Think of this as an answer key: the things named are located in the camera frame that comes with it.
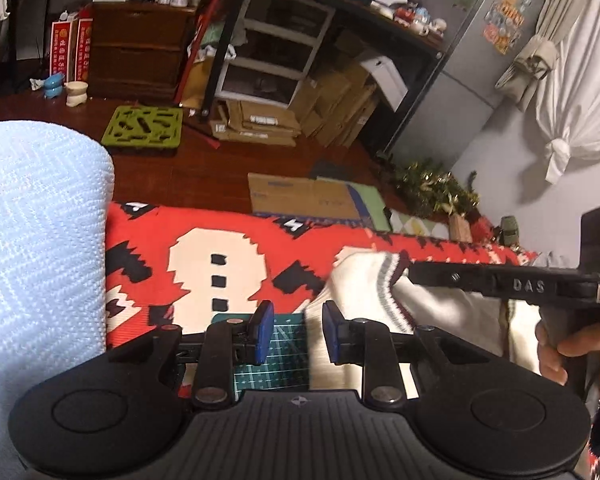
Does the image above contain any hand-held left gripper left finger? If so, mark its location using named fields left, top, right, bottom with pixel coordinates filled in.
left=109, top=302, right=273, bottom=408

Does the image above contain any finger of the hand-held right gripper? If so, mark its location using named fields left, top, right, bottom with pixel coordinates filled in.
left=409, top=261, right=488, bottom=295

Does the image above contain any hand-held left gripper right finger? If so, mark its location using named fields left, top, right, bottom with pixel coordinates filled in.
left=322, top=301, right=481, bottom=407

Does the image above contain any cream knit sweater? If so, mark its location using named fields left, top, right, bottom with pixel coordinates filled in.
left=305, top=250, right=596, bottom=396

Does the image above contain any person's right hand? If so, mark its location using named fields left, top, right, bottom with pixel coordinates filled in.
left=535, top=317, right=600, bottom=387

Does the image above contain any green cutting mat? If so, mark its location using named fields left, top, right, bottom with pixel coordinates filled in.
left=212, top=312, right=311, bottom=401

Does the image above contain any green tinsel garland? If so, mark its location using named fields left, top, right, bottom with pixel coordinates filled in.
left=390, top=160, right=481, bottom=221

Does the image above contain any pale green foam sheet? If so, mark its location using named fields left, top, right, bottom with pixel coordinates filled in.
left=350, top=182, right=397, bottom=231

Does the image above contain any red patterned blanket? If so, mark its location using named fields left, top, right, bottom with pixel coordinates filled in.
left=102, top=201, right=600, bottom=480

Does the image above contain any large flat cardboard sheet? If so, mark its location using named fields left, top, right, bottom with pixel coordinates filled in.
left=247, top=172, right=363, bottom=221

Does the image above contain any silver refrigerator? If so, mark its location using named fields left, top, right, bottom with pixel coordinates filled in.
left=387, top=0, right=551, bottom=158

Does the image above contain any white cardboard box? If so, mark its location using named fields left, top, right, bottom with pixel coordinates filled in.
left=360, top=55, right=410, bottom=111

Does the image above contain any white tied curtain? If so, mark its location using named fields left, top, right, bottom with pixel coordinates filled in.
left=532, top=0, right=600, bottom=183

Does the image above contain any stack of flat cardboard boxes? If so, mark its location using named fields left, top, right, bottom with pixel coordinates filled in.
left=207, top=100, right=303, bottom=147

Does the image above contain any row of upright cardboard sheets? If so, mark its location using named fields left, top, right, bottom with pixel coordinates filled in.
left=300, top=30, right=381, bottom=148

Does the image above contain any beige hanging garment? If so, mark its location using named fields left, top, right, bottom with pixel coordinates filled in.
left=497, top=35, right=558, bottom=111

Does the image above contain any light blue folded blanket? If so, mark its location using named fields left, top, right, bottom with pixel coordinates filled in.
left=0, top=121, right=116, bottom=466

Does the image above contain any green foam tray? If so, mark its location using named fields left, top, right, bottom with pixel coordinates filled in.
left=101, top=105, right=184, bottom=153

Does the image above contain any cluster of small figurines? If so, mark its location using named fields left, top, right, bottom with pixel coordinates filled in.
left=392, top=0, right=448, bottom=38

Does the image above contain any cluster of fridge magnets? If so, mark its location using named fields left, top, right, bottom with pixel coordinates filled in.
left=482, top=0, right=533, bottom=56

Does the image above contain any white plastic drawer unit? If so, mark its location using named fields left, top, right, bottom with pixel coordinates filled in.
left=215, top=0, right=336, bottom=108

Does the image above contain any cream pet bowl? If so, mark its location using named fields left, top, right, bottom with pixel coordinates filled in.
left=64, top=81, right=88, bottom=108

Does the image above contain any brown wooden drawer cabinet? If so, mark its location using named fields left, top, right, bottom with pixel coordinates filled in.
left=89, top=2, right=198, bottom=101

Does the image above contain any blue pet bowl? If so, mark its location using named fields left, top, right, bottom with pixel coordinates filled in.
left=42, top=72, right=66, bottom=103

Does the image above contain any red printed tall box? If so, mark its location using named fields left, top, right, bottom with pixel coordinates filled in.
left=75, top=17, right=94, bottom=83
left=50, top=20, right=74, bottom=83

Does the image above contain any black frame wooden desk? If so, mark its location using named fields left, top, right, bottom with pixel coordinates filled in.
left=177, top=0, right=448, bottom=161

